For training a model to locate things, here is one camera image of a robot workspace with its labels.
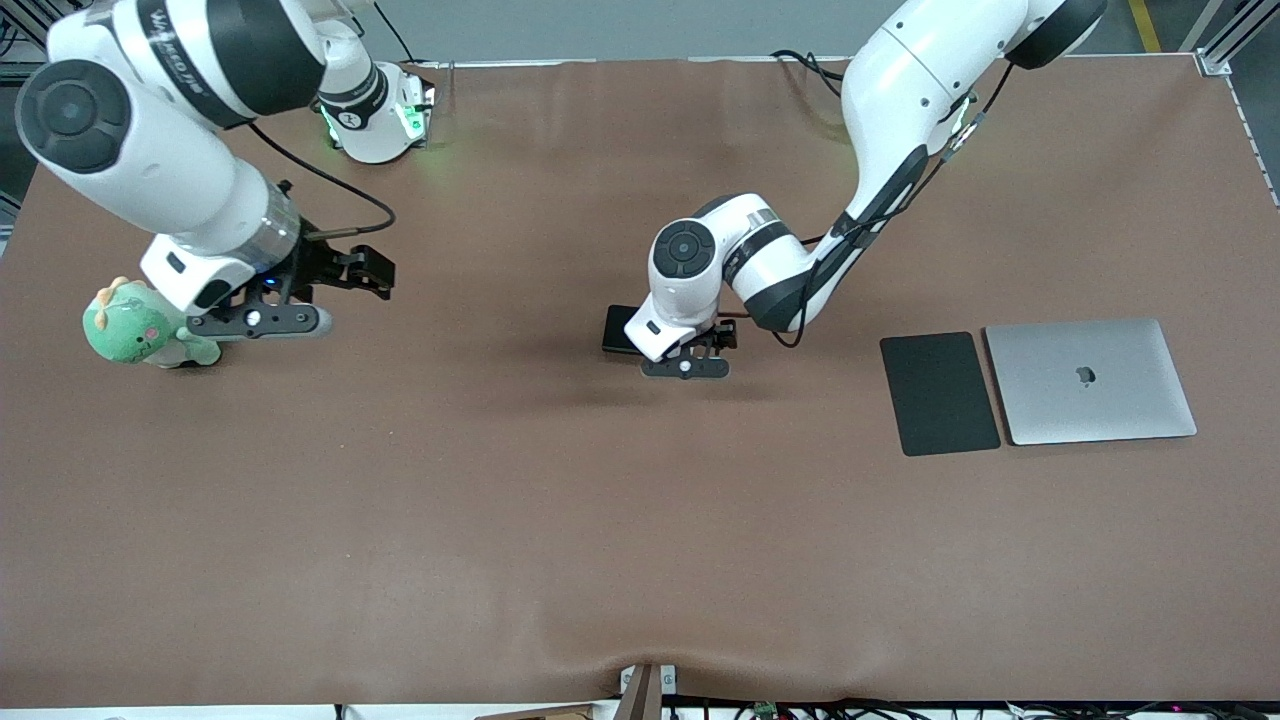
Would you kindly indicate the black phone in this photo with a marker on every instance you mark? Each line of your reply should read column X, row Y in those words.
column 615, row 330

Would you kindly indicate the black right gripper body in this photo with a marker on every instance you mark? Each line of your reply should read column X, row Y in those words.
column 318, row 265

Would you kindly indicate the green plush dinosaur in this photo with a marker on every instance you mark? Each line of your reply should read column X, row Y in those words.
column 125, row 335

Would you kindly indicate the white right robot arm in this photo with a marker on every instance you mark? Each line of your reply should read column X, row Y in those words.
column 150, row 150

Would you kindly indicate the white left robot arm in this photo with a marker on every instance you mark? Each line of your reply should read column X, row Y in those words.
column 900, row 80

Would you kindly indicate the black mouse pad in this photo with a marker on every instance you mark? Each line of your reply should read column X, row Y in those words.
column 940, row 395

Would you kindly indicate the aluminium frame rail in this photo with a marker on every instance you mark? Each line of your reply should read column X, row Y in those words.
column 1215, row 60
column 20, row 45

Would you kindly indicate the camera mount post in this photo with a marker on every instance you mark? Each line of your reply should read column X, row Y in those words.
column 640, row 695

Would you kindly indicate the brown table cover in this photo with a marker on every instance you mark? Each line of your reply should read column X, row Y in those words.
column 500, row 500

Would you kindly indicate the silver laptop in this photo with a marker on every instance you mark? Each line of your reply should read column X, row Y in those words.
column 1120, row 400

